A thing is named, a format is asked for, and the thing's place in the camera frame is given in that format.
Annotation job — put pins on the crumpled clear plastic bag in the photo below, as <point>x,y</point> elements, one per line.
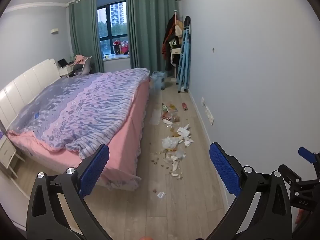
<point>170,142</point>

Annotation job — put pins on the coat rack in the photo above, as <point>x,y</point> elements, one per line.
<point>176,15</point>

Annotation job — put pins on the white chair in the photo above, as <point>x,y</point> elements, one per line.
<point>86,66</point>

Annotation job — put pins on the red soda can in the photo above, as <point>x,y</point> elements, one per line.
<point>185,106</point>

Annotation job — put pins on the green curtain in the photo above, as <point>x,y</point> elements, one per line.
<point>150,25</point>
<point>85,30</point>

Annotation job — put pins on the blue folding ladder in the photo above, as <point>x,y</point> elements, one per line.
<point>185,60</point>

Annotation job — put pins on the green label plastic bottle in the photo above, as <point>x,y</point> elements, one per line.
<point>165,108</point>

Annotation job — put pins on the dark framed window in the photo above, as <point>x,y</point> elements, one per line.
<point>112,17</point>

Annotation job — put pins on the pile of paper litter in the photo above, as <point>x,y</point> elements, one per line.
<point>183,135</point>

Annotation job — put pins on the small clear wrapper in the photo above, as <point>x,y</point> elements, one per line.
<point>161,195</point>

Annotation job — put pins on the purple floral blanket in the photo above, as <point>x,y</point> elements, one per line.
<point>87,110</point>

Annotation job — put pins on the long white wall outlet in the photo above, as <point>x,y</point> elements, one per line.
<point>210,116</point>

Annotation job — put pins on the white wall box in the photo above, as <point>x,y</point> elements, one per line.
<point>54,30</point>

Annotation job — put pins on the pink bed sheet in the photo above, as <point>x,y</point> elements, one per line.
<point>120,150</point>

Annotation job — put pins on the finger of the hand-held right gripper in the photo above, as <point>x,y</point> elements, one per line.
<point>287,173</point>
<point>306,154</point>

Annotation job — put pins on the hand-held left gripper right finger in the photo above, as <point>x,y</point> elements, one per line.
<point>225,172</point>

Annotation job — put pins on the white nightstand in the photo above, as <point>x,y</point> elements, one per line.
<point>7,152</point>

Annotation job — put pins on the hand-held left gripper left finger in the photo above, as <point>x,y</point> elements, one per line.
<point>95,172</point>

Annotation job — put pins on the pile of bags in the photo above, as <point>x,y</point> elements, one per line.
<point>121,47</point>

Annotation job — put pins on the white thin plastic sheet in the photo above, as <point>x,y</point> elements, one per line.
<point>155,117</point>

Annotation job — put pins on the black laptop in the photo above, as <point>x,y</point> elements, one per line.
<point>62,62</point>

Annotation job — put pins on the white desk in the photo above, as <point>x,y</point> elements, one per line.
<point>66,70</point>

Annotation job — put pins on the pink garment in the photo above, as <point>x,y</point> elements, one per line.
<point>79,58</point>

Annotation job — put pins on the blue trash bin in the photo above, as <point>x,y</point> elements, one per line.
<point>159,80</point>

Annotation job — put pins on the white bed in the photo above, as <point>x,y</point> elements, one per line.
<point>25,80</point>

